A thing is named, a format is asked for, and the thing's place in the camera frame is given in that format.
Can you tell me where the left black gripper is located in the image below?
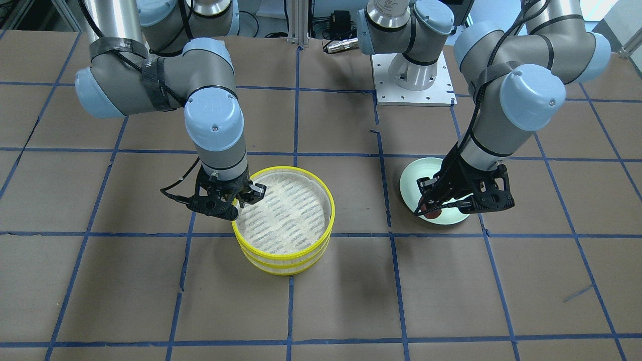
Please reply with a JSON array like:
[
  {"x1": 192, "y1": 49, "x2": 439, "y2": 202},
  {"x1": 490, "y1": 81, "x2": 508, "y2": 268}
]
[{"x1": 431, "y1": 145, "x2": 515, "y2": 214}]

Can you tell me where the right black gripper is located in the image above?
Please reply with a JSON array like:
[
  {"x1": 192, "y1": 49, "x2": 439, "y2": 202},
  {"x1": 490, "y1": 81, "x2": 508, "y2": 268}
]
[{"x1": 187, "y1": 168, "x2": 267, "y2": 221}]

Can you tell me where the brown red bun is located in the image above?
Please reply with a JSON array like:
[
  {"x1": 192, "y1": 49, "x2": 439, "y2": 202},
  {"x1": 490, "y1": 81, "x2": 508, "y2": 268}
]
[{"x1": 419, "y1": 203, "x2": 442, "y2": 220}]

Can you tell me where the light green plate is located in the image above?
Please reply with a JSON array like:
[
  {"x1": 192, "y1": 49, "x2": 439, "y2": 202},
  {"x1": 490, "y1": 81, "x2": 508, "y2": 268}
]
[{"x1": 399, "y1": 157, "x2": 468, "y2": 225}]

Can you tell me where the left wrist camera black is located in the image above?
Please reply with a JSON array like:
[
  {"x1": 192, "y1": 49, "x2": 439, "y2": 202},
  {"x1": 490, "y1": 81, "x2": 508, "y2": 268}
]
[{"x1": 416, "y1": 176, "x2": 440, "y2": 195}]

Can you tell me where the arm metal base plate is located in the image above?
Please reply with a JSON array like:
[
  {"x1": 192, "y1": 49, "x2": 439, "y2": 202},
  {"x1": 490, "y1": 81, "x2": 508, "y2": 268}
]
[{"x1": 371, "y1": 53, "x2": 457, "y2": 107}]

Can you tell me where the yellow steamer layer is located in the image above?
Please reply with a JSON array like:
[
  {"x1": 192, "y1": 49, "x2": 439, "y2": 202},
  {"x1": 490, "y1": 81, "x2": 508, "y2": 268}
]
[
  {"x1": 238, "y1": 236, "x2": 330, "y2": 276},
  {"x1": 232, "y1": 166, "x2": 336, "y2": 260}
]

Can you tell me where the aluminium frame post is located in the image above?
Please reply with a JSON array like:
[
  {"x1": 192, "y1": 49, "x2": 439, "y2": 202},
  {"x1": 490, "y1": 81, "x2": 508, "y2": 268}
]
[{"x1": 284, "y1": 1, "x2": 312, "y2": 48}]

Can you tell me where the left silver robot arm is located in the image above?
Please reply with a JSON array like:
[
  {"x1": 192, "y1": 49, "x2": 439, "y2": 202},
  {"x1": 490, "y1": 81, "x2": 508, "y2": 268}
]
[{"x1": 357, "y1": 1, "x2": 611, "y2": 219}]

